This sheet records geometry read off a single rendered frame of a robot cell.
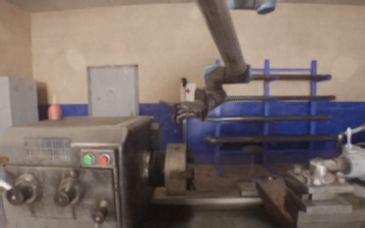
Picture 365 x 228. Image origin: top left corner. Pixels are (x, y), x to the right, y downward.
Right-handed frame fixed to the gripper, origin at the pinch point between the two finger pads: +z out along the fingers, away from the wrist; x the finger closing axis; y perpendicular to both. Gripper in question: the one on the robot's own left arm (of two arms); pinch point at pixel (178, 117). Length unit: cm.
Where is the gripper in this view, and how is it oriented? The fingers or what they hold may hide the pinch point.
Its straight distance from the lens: 81.5
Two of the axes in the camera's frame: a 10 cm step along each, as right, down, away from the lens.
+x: -7.3, -2.7, 6.3
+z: -6.9, 3.5, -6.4
